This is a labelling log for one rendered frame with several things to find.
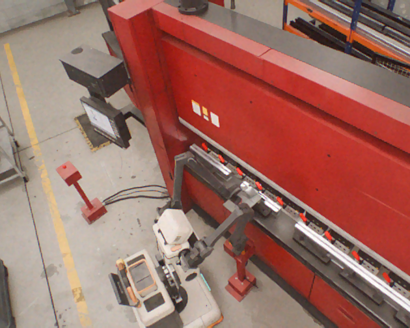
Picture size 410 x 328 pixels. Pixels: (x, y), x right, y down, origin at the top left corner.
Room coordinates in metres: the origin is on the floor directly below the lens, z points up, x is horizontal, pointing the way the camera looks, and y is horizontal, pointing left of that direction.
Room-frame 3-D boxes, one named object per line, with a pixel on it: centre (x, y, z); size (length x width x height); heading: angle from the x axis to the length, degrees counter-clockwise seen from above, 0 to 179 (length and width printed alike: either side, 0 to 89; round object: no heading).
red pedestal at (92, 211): (2.51, 1.38, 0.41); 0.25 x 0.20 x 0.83; 124
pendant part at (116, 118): (2.39, 0.74, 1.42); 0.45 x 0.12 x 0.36; 43
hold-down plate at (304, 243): (1.17, -0.66, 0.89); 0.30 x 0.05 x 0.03; 34
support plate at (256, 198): (1.62, -0.24, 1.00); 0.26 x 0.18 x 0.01; 124
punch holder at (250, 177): (1.72, -0.35, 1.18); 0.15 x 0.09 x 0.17; 34
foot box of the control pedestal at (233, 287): (1.35, -0.13, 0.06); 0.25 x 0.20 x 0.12; 126
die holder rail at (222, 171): (2.16, -0.05, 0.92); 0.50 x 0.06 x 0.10; 34
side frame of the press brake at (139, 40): (2.60, 0.05, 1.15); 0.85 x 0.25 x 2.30; 124
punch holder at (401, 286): (0.73, -1.02, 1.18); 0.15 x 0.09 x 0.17; 34
